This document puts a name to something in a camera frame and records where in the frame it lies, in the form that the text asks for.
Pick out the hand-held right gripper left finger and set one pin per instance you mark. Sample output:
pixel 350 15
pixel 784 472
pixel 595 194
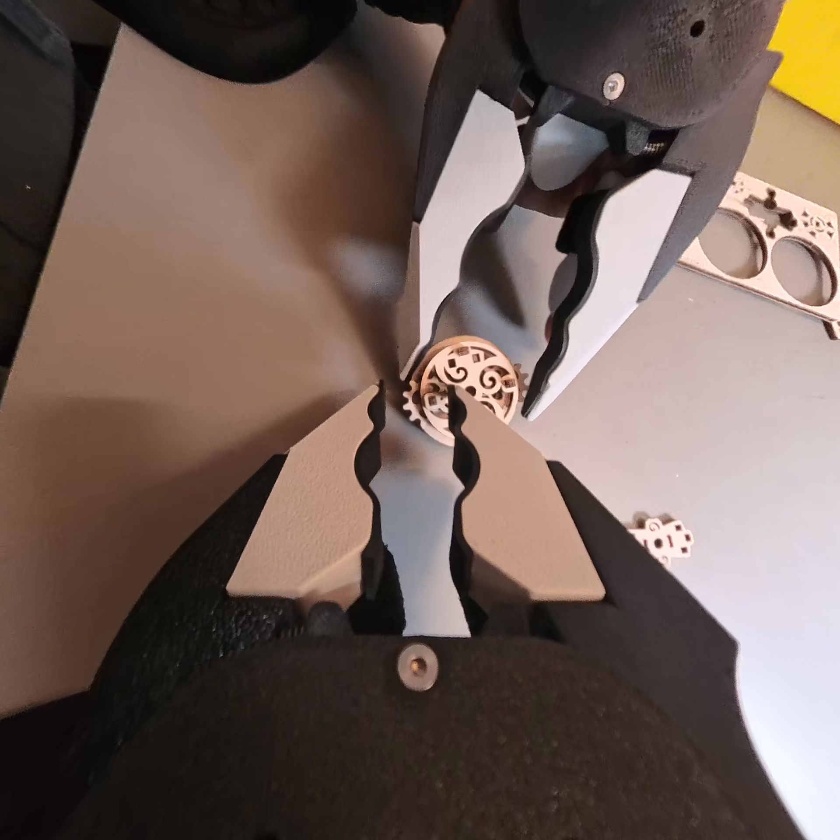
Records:
pixel 302 525

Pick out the ornate wooden cross piece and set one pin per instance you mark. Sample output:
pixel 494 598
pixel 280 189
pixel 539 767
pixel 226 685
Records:
pixel 646 535

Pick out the yellow plastic bin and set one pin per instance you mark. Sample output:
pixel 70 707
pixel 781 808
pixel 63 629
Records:
pixel 810 46

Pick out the wooden sheet with round holes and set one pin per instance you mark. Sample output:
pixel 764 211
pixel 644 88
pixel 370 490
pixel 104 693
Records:
pixel 764 292

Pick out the black chair armrest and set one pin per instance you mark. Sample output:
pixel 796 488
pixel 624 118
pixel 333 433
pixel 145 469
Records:
pixel 229 39

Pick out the slotted wooden grille piece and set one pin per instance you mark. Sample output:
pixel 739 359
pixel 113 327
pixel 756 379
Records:
pixel 833 328

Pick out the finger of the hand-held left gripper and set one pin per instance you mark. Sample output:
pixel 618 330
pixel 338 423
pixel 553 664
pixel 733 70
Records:
pixel 623 275
pixel 459 184

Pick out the round wooden gear assembly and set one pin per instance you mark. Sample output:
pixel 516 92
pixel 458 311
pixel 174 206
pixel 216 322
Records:
pixel 433 367

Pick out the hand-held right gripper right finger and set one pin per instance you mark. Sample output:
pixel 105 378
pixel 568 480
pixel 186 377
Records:
pixel 531 525

